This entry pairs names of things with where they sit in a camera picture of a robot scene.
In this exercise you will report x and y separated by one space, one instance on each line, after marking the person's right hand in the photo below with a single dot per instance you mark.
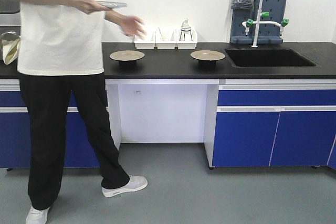
86 6

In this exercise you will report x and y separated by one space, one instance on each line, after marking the person's left hand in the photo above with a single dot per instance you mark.
132 26

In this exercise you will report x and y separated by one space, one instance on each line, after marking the grey plate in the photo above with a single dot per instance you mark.
112 5

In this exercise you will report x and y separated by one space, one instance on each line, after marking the beige plate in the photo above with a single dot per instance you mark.
207 55
127 55

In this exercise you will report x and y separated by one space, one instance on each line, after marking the left white plastic bin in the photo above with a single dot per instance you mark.
147 42

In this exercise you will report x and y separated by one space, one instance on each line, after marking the white plastic bin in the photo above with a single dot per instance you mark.
187 44
147 42
165 38

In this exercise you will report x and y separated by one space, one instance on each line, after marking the middle white plastic bin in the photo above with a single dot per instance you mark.
165 38

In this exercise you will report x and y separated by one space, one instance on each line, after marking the person in white shirt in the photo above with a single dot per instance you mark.
61 53

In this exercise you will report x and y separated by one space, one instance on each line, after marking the glass alcohol burner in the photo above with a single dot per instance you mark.
185 27

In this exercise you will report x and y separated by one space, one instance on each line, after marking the right white plastic bin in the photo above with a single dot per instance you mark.
187 44

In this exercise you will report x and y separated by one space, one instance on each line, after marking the black lab sink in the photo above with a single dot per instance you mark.
268 58

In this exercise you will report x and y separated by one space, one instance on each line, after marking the blue lab cabinet left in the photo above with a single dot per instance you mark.
15 132

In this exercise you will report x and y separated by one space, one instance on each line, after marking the blue lab cabinet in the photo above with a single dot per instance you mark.
15 132
272 122

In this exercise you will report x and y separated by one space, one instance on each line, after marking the blue pegboard drying rack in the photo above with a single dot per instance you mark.
237 32

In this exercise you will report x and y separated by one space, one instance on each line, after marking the blue lab cabinet right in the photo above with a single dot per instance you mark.
272 122

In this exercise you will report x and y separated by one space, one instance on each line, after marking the white gooseneck lab faucet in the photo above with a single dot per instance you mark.
269 23

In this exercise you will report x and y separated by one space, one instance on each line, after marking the black wire tripod stand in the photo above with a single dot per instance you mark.
185 34

